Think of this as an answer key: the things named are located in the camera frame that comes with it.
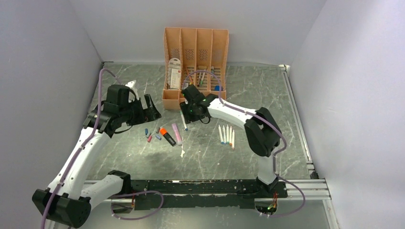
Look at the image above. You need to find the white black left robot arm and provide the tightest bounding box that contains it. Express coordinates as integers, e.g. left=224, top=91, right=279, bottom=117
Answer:
left=32, top=84, right=161, bottom=229

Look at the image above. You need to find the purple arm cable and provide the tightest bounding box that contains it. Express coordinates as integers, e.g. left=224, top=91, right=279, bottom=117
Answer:
left=40, top=68, right=164, bottom=229
left=181, top=71, right=306, bottom=219

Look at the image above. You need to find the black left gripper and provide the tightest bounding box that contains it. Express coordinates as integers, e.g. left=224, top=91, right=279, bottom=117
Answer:
left=119, top=94, right=161, bottom=126

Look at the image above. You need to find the white pen green cap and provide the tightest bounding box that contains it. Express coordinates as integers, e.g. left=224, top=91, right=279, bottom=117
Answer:
left=180, top=110, right=188, bottom=131

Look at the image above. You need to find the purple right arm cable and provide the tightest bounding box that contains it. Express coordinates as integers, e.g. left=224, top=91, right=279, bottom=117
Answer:
left=181, top=71, right=306, bottom=219

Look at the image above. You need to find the white packaged item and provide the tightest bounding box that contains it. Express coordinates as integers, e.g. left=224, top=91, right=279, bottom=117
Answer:
left=168, top=58, right=181, bottom=90

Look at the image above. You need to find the white pen dark grey cap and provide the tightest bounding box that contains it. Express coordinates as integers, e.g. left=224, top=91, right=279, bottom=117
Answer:
left=229, top=126, right=232, bottom=145

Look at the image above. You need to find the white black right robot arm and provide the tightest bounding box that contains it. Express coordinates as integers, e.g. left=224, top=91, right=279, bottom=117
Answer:
left=180, top=85, right=285, bottom=198

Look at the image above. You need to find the orange black highlighter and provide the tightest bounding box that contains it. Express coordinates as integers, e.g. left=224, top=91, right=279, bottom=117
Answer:
left=160, top=127, right=176, bottom=146

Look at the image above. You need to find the white pen pink cap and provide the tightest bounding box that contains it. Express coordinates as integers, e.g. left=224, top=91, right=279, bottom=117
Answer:
left=218, top=125, right=224, bottom=144

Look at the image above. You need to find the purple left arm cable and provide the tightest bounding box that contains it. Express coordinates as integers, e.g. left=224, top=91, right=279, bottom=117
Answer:
left=40, top=68, right=164, bottom=229

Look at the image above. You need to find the pink highlighter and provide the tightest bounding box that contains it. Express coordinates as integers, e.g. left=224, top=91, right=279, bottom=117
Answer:
left=171, top=123, right=182, bottom=146

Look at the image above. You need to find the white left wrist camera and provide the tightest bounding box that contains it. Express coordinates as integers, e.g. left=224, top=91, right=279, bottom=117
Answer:
left=125, top=80, right=138, bottom=96

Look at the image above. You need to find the orange plastic desk organizer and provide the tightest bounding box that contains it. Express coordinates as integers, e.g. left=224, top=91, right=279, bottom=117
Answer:
left=162, top=27, right=229, bottom=110

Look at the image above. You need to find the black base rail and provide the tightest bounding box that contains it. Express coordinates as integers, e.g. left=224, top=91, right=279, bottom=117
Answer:
left=106, top=179, right=288, bottom=210

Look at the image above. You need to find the white pen blue cap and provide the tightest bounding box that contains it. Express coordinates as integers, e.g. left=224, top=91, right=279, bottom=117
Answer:
left=225, top=125, right=230, bottom=144

